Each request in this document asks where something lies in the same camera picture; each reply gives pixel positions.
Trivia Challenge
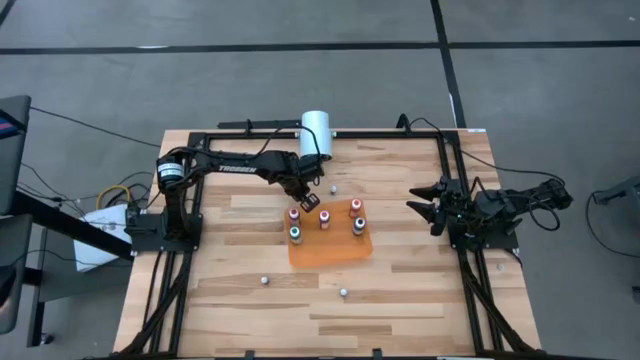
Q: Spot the orange translucent plastic bin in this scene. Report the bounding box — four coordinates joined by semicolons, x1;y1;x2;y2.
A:
283;198;375;269

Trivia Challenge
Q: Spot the black desk beam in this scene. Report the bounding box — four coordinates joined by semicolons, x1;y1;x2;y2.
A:
12;192;134;261

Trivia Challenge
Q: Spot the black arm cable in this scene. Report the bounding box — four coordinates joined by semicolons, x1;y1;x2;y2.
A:
397;113;569;234
247;118;324;157

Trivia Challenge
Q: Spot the yellow cable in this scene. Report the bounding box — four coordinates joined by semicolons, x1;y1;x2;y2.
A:
96;184;132;209

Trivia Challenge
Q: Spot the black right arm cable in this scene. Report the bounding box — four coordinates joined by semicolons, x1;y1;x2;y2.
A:
397;113;569;234

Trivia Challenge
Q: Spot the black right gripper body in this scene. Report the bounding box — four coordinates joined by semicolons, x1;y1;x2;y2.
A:
430;175;474;236

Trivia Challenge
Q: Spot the black aluminium table frame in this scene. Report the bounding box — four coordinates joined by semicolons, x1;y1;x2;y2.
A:
113;127;544;360

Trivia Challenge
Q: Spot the dark office chair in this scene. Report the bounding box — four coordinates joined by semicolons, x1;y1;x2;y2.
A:
0;214;34;336

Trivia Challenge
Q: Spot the grey equipment piece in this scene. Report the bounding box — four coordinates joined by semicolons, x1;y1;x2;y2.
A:
593;174;640;206

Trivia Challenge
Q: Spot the black flat bar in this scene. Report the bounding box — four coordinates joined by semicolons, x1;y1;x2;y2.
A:
218;118;301;130

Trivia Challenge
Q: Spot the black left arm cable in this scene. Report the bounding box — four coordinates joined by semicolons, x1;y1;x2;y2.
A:
247;118;324;157

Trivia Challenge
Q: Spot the light grey cylinder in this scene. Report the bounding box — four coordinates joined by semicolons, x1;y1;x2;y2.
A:
299;110;334;161

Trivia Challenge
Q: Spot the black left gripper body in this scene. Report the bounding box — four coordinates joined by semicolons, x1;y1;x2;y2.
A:
284;155;325;200

